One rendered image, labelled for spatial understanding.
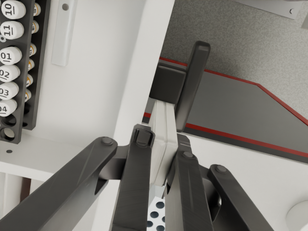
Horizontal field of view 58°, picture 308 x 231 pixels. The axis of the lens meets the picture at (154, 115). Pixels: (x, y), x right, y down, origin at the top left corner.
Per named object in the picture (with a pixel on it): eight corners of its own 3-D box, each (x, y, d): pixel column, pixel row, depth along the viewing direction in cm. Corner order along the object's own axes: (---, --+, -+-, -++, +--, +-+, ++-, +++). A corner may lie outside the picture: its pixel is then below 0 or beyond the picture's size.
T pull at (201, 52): (210, 42, 21) (213, 45, 20) (181, 129, 24) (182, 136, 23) (164, 30, 21) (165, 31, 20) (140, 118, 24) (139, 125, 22)
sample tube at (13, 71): (35, 71, 25) (10, 85, 21) (22, 66, 25) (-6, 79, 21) (38, 58, 25) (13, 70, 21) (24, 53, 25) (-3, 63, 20)
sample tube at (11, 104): (34, 99, 26) (10, 117, 22) (21, 98, 26) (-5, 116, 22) (33, 86, 26) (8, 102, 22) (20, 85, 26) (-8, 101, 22)
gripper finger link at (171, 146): (165, 142, 15) (178, 145, 15) (164, 101, 22) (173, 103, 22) (151, 185, 17) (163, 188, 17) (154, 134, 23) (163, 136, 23)
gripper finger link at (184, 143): (175, 173, 14) (230, 186, 14) (172, 131, 19) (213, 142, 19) (167, 196, 15) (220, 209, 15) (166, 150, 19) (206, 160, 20)
